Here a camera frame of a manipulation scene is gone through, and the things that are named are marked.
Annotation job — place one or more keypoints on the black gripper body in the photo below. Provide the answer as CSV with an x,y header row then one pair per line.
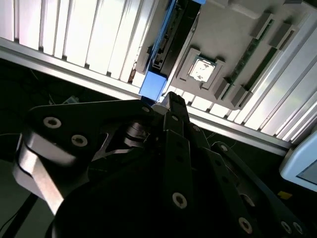
x,y
123,198

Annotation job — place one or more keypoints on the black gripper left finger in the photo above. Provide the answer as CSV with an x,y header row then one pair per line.
x,y
62,129

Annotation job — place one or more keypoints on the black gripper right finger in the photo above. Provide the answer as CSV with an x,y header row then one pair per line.
x,y
221,171

